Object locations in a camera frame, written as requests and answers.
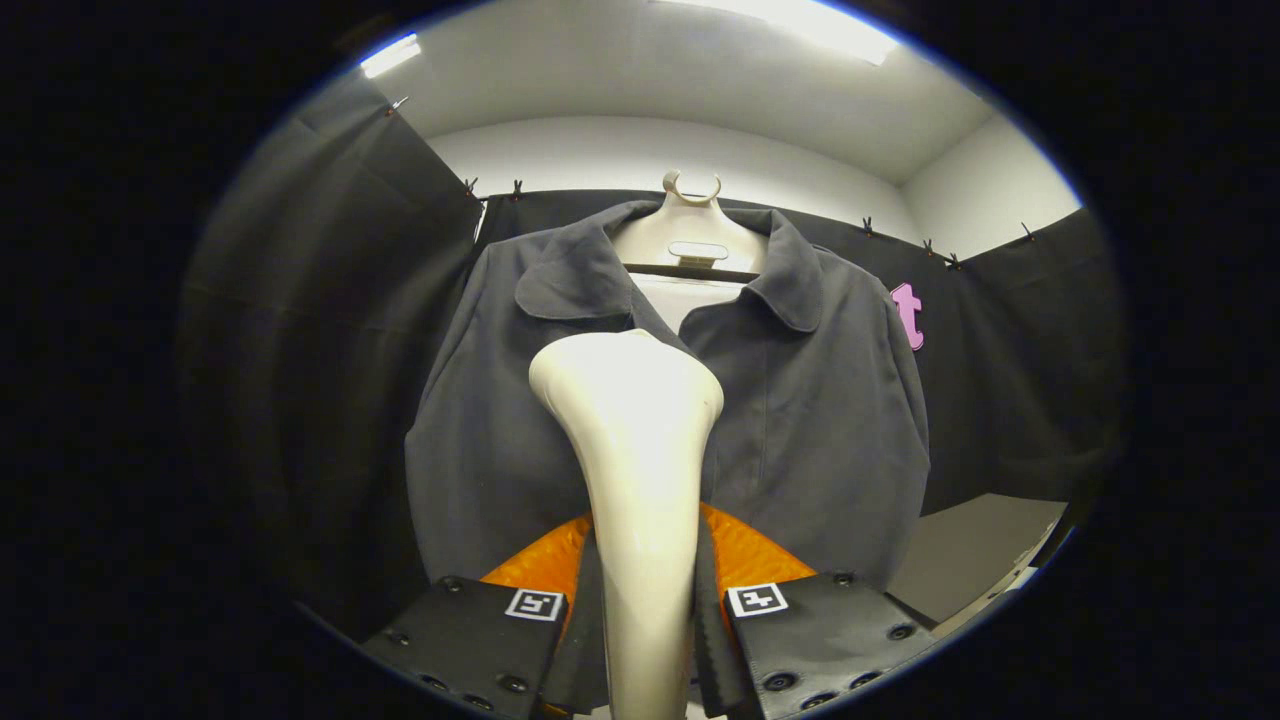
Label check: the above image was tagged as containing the grey cabinet with drawers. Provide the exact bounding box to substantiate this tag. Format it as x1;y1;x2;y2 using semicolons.
885;493;1069;641

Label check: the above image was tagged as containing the row of black clips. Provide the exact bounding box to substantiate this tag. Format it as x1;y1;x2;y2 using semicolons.
390;95;1036;271

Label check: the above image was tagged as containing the dark grey button shirt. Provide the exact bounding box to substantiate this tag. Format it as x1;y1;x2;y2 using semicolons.
405;200;931;591

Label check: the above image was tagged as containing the ceiling light strip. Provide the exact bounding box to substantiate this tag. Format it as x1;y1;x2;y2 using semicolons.
360;33;423;79

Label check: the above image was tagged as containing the white hanger board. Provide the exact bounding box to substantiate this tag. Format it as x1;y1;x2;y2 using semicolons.
635;275;746;336

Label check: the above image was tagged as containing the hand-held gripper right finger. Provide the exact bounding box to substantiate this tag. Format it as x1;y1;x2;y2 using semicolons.
695;503;941;720

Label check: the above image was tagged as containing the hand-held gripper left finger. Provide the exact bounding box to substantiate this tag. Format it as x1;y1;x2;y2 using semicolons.
362;510;606;720

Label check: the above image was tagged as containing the beige garment hanger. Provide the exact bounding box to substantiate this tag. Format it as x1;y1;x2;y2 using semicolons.
612;170;769;281

